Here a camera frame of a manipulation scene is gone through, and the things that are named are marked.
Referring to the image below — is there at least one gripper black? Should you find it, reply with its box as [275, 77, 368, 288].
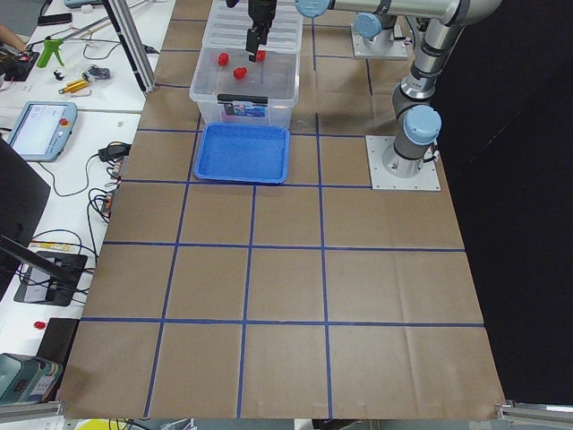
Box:
[226, 0, 276, 63]

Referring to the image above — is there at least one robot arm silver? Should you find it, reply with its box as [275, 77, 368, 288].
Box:
[351, 13, 409, 53]
[295, 1, 500, 178]

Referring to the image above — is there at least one clear plastic storage box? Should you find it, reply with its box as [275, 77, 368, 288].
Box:
[190, 1, 303, 128]

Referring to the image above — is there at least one blue plastic tray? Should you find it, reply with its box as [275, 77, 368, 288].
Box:
[194, 123, 290, 185]

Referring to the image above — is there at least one yellow brass tool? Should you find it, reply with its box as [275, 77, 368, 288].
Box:
[58, 78, 92, 98]

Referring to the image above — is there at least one black power adapter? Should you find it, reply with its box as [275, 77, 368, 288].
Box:
[98, 142, 132, 162]

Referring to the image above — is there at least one black smartphone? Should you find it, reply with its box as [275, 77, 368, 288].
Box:
[38, 13, 73, 26]

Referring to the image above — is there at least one teach pendant tablet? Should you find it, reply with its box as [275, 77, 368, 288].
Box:
[7, 101, 78, 162]

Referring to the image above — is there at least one black monitor stand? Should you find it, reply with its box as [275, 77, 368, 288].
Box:
[1, 236, 88, 307]

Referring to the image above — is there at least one black box latch handle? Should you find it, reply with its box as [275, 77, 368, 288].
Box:
[217, 94, 269, 106]

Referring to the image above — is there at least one aluminium frame post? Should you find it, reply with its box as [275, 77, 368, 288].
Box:
[102, 0, 156, 95]

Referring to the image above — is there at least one green handled grabber tool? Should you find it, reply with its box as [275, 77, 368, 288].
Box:
[24, 20, 111, 69]

